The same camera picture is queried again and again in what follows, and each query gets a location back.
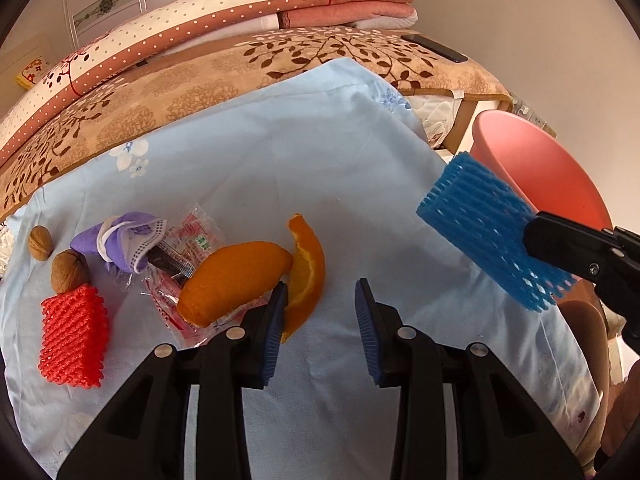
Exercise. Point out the person's right forearm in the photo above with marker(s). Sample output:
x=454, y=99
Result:
x=625, y=410

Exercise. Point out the clear red-printed plastic wrapper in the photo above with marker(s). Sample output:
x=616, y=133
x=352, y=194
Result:
x=192, y=232

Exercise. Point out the large orange peel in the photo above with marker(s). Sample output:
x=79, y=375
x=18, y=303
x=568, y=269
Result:
x=235, y=280

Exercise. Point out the red foam net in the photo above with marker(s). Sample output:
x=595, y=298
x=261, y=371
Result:
x=75, y=335

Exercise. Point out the light blue floral cloth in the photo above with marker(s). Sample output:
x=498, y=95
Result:
x=300, y=160

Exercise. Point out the black smartphone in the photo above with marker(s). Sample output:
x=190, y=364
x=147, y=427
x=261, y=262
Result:
x=435, y=49

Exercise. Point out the beige bed headboard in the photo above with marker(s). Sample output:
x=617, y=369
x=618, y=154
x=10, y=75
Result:
x=30, y=47

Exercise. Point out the polka dot floral quilt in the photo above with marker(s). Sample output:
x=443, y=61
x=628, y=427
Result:
x=200, y=15

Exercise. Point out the brown leaf-pattern blanket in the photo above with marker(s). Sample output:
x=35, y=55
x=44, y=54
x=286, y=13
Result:
x=200, y=85

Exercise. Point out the white quilted mattress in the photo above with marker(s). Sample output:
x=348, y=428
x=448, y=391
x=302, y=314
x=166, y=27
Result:
x=440, y=120

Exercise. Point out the white folded bedsheet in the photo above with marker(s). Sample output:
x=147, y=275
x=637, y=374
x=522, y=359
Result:
x=395, y=20

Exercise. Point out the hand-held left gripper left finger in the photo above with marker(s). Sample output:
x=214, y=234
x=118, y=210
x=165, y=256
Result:
x=272, y=330

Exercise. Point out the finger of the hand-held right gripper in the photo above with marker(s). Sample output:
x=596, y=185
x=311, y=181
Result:
x=560, y=242

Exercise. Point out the yellow floral pillow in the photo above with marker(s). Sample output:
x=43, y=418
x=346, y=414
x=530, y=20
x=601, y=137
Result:
x=32, y=72

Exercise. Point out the pink plastic bucket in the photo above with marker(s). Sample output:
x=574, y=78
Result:
x=545, y=170

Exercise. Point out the blue foam net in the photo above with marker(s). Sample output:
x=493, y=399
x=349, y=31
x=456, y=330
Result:
x=480, y=220

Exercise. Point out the curved orange peel strip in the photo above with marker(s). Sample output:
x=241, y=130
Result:
x=307, y=265

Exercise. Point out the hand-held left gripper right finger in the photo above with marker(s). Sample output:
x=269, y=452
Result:
x=367, y=330

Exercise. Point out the beige wall socket panel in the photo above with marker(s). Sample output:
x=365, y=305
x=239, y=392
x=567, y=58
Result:
x=539, y=121

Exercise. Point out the purple face mask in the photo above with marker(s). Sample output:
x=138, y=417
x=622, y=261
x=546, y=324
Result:
x=120, y=240

